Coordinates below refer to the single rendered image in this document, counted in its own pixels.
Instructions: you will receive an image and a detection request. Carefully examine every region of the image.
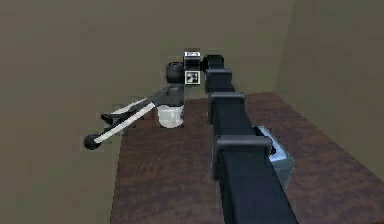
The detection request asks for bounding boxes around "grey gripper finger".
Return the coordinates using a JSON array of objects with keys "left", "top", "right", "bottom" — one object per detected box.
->
[
  {"left": 100, "top": 96, "right": 153, "bottom": 126},
  {"left": 83, "top": 101, "right": 157, "bottom": 151}
]

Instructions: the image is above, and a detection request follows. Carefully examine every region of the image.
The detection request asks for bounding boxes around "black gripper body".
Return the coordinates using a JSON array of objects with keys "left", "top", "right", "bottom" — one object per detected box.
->
[{"left": 151, "top": 61, "right": 186, "bottom": 108}]

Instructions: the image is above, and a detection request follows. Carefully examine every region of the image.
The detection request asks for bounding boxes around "brown wooden chest of drawers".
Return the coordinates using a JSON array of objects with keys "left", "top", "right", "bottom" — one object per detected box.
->
[{"left": 109, "top": 91, "right": 384, "bottom": 224}]

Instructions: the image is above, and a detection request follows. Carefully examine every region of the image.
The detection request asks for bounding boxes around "silver grey box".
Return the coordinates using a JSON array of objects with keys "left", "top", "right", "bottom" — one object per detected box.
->
[{"left": 253, "top": 125, "right": 296, "bottom": 192}]

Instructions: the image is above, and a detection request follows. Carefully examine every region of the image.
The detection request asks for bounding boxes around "white cup vessel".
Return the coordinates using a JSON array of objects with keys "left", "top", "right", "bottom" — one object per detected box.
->
[{"left": 157, "top": 103, "right": 185, "bottom": 129}]

